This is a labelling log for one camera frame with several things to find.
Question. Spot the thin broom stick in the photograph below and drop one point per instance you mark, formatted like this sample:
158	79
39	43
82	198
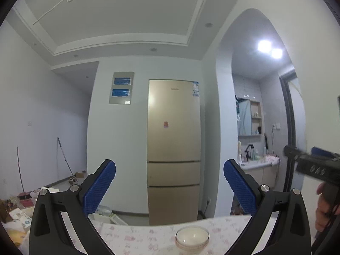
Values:
19	164

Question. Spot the black faucet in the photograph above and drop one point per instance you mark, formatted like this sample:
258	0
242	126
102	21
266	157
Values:
248	151

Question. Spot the pink floral tablecloth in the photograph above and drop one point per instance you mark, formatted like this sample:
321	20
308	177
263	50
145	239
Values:
148	239

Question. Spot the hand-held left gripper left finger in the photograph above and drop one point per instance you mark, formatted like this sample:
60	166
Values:
99	188

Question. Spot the beige vanity cabinet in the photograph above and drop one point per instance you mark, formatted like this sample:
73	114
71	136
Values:
265	175

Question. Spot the cardboard box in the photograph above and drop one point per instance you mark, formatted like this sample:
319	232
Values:
79	175

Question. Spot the dark door frame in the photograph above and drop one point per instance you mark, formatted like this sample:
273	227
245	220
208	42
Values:
290	117

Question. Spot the yellow bag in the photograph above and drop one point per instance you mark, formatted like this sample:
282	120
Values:
16	237

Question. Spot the white bowl dark rim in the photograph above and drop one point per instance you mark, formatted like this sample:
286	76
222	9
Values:
191	235

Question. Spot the white bottle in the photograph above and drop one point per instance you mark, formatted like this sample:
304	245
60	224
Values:
256	154

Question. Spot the grey wall electrical panel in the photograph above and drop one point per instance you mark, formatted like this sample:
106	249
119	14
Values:
121	88

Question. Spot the bright ceiling spotlight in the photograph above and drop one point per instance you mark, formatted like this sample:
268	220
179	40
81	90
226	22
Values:
276	53
264	45

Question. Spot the beige slipper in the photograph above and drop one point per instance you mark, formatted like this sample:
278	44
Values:
71	181

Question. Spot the cream figurine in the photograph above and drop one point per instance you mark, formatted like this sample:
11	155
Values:
239	148

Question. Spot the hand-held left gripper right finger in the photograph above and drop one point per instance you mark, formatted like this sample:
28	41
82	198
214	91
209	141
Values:
240	191

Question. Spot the mirror cabinet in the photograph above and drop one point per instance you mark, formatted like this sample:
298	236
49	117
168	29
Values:
245	119

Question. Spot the pink towel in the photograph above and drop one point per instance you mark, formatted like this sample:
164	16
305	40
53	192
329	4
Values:
273	160

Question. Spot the person's right hand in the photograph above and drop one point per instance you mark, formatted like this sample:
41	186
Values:
322	209

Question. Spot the white blue carton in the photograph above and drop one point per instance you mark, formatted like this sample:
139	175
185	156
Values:
20	217

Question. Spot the wall socket with plug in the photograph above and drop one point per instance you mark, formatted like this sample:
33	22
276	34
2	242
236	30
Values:
208	201

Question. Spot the white wall socket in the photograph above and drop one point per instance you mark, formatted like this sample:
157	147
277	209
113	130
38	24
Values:
275	126

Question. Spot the wooden wall shelf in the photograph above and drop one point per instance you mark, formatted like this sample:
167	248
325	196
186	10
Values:
256	109

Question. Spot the beige refrigerator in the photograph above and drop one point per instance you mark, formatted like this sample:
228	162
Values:
172	127

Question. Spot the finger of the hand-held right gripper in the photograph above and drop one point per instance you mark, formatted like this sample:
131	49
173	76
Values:
292	151
321	151

